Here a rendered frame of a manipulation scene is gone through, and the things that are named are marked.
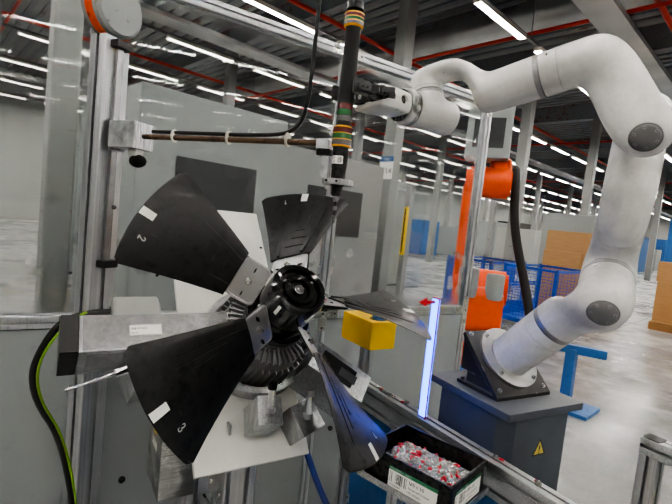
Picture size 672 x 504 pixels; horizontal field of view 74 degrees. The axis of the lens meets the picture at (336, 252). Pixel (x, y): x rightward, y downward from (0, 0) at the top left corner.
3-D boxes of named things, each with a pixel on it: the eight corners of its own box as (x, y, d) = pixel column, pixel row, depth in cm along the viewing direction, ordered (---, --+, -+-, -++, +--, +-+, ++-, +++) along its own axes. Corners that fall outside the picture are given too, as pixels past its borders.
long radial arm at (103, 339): (214, 332, 108) (229, 310, 100) (218, 363, 104) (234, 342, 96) (74, 339, 92) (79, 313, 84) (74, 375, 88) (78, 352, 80)
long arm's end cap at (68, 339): (74, 339, 92) (79, 314, 84) (74, 375, 88) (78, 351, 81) (57, 340, 90) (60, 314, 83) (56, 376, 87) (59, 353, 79)
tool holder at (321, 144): (307, 181, 98) (312, 136, 97) (321, 185, 104) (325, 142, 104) (345, 184, 95) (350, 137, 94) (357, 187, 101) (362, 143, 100)
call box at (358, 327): (340, 340, 151) (343, 309, 150) (364, 339, 156) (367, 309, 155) (368, 355, 137) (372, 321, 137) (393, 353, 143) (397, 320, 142)
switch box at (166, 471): (179, 464, 130) (185, 391, 128) (193, 494, 117) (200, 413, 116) (146, 471, 125) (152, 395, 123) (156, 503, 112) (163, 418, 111)
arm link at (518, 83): (531, 15, 93) (403, 68, 112) (539, 87, 91) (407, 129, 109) (543, 35, 100) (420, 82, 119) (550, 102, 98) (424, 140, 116)
